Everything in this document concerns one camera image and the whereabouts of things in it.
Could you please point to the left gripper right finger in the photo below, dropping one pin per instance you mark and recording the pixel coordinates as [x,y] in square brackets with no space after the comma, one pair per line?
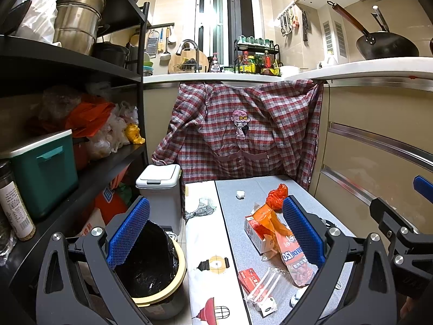
[370,293]

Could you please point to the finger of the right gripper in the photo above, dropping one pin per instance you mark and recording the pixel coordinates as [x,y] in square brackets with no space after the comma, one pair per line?
[409,253]
[423,187]

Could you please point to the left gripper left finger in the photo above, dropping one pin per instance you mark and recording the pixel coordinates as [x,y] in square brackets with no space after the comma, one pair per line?
[62,296]

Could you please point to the orange snack bag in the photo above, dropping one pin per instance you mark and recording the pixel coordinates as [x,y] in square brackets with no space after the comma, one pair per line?
[287,245]

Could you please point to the small red card packet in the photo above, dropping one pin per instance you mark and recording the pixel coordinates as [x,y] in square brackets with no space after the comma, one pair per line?
[248,279]

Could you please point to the red white carton box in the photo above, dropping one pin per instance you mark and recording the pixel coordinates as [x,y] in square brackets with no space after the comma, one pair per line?
[258,234]

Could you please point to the small white paper ball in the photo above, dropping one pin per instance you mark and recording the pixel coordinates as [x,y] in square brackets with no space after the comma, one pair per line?
[240,194]

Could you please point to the orange plastic bag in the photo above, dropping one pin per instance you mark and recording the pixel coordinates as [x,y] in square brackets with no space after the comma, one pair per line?
[276,197]

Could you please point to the white pedal trash bin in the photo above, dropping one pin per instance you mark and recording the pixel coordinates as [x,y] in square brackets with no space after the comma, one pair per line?
[160,185]

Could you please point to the round bin with black bag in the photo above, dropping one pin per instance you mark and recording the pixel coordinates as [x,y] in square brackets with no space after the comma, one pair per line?
[153,274]

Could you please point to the spice jar with label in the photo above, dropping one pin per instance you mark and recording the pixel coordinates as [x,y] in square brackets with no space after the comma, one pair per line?
[13,205]

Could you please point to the green storage box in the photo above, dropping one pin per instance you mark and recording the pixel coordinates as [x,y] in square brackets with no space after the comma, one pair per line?
[44,170]

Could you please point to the white plastic bags on shelf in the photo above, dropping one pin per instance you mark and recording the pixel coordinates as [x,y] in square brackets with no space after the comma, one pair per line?
[111,137]

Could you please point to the patterned white tablecloth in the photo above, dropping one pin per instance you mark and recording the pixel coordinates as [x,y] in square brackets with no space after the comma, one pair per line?
[214,292]

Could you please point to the yellow plastic bag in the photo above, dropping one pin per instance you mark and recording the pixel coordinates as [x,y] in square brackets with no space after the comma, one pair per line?
[132,133]

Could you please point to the red plastic bag on shelf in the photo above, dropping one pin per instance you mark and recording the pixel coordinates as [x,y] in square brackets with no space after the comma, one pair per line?
[88,117]

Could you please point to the black wok pan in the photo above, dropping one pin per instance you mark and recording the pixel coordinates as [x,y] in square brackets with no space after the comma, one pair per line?
[381,44]

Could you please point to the red plaid shirt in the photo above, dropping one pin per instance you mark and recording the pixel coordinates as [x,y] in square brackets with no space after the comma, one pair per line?
[219,132]

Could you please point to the black metal shelf rack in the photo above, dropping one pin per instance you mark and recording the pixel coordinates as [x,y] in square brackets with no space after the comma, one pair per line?
[28,69]

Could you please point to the black spice rack with bottles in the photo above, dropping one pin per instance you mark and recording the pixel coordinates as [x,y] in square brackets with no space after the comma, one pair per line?
[256,56]

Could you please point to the wooden cutting board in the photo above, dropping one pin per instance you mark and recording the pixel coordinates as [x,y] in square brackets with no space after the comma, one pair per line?
[188,62]

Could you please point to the white bag on top shelf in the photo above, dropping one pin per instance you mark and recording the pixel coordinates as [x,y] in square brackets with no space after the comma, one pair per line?
[38,22]

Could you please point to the stacked steel pots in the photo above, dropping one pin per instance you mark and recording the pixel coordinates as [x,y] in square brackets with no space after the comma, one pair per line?
[76,24]

